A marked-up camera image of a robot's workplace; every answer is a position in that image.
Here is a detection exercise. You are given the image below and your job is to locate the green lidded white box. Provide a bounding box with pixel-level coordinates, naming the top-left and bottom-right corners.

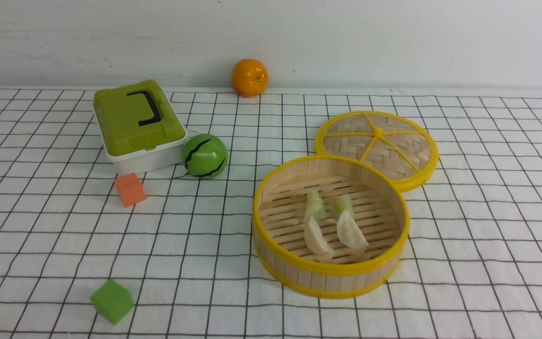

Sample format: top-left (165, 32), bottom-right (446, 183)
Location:
top-left (93, 80), bottom-right (189, 176)

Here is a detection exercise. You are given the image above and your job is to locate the orange fruit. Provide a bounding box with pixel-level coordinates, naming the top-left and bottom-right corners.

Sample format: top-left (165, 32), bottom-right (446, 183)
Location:
top-left (231, 58), bottom-right (269, 98)

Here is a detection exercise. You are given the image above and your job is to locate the green foam cube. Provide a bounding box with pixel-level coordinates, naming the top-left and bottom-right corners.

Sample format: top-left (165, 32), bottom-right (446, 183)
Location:
top-left (90, 279), bottom-right (135, 324)

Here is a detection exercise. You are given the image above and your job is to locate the green watermelon toy ball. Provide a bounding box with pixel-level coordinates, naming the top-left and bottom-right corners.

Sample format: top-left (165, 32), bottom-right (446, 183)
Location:
top-left (183, 134), bottom-right (229, 179)

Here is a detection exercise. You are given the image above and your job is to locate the bamboo steamer tray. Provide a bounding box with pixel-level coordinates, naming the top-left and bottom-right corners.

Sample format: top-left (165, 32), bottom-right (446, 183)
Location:
top-left (252, 156), bottom-right (410, 299)

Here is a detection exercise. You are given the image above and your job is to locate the pale green dumpling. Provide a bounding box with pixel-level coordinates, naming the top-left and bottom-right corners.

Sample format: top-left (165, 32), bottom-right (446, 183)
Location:
top-left (333, 194), bottom-right (354, 220)
top-left (303, 190), bottom-right (327, 224)

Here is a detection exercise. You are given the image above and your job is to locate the bamboo steamer lid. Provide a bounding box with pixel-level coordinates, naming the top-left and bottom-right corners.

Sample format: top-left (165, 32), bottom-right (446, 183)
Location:
top-left (314, 110), bottom-right (439, 192)

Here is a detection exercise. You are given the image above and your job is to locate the white checkered tablecloth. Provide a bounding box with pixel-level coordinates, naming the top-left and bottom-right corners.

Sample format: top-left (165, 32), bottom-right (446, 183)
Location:
top-left (0, 88), bottom-right (542, 339)

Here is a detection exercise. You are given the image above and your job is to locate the orange foam cube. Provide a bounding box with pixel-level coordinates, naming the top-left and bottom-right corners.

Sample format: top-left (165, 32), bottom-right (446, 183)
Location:
top-left (113, 172), bottom-right (146, 208)

